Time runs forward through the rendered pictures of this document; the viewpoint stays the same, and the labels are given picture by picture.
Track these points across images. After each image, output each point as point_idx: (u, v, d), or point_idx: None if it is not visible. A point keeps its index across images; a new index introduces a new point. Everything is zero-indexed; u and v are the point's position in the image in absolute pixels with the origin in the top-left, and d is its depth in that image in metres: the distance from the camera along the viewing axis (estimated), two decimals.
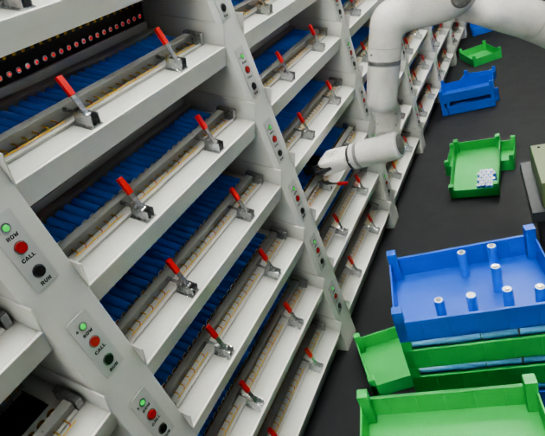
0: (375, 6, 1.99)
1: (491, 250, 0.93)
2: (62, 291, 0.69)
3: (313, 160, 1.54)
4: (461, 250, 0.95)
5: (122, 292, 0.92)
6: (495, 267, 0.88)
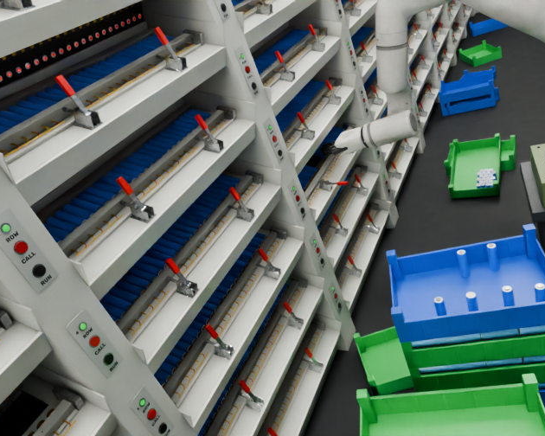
0: (375, 6, 1.99)
1: (491, 250, 0.93)
2: (62, 291, 0.69)
3: (329, 143, 1.61)
4: (461, 250, 0.95)
5: (122, 292, 0.92)
6: None
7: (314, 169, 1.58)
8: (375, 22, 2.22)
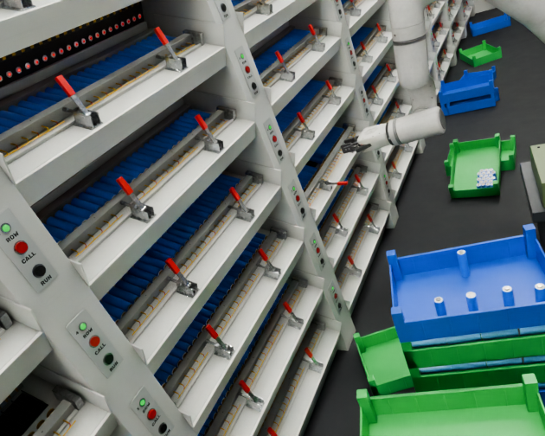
0: (375, 6, 1.99)
1: (322, 158, 1.63)
2: (62, 291, 0.69)
3: (350, 137, 1.55)
4: (461, 250, 0.95)
5: (122, 292, 0.92)
6: (324, 159, 1.65)
7: (314, 169, 1.58)
8: (375, 22, 2.22)
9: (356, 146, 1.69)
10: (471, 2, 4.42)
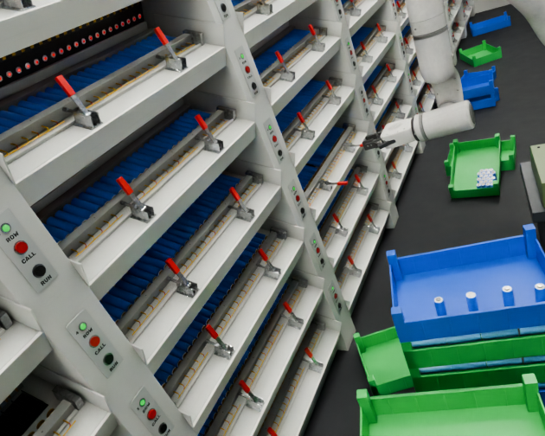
0: (375, 6, 1.99)
1: (322, 158, 1.63)
2: (62, 291, 0.69)
3: (373, 134, 1.48)
4: (321, 164, 1.61)
5: (122, 292, 0.92)
6: (324, 159, 1.65)
7: (314, 169, 1.58)
8: (375, 22, 2.22)
9: (356, 146, 1.69)
10: (471, 2, 4.42)
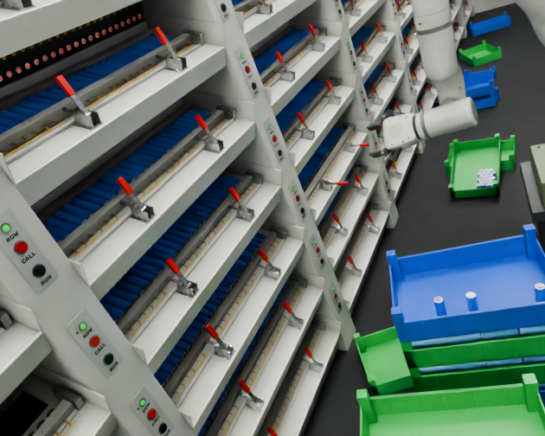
0: (375, 6, 1.99)
1: (322, 158, 1.63)
2: (62, 291, 0.69)
3: (374, 125, 1.45)
4: (321, 164, 1.61)
5: (122, 292, 0.92)
6: (324, 159, 1.65)
7: (314, 169, 1.58)
8: (375, 22, 2.22)
9: (356, 146, 1.69)
10: (471, 2, 4.42)
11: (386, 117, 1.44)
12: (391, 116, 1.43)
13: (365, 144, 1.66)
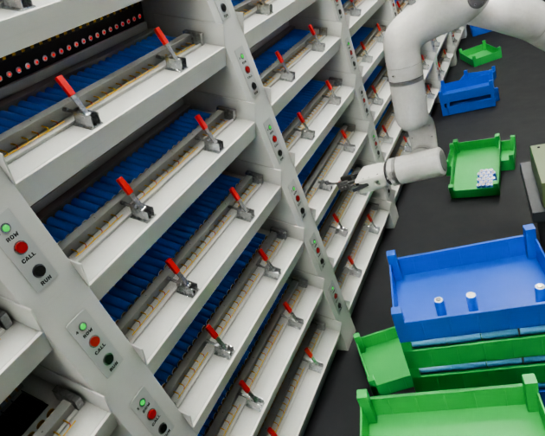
0: (375, 6, 1.99)
1: (317, 157, 1.64)
2: (62, 291, 0.69)
3: (348, 189, 1.47)
4: (317, 163, 1.62)
5: (122, 292, 0.92)
6: (320, 158, 1.66)
7: (310, 169, 1.59)
8: (375, 22, 2.22)
9: (347, 141, 1.69)
10: None
11: (355, 187, 1.43)
12: (360, 188, 1.41)
13: (342, 133, 1.68)
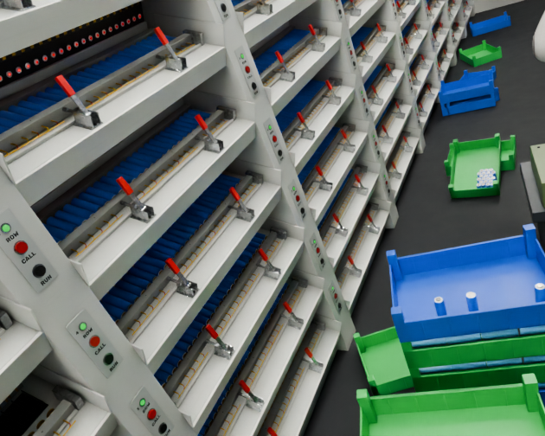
0: (375, 6, 1.99)
1: (317, 157, 1.64)
2: (62, 291, 0.69)
3: None
4: (317, 163, 1.62)
5: (122, 292, 0.92)
6: (320, 158, 1.66)
7: (310, 169, 1.59)
8: (375, 22, 2.22)
9: (347, 141, 1.69)
10: (471, 2, 4.42)
11: None
12: None
13: (342, 133, 1.68)
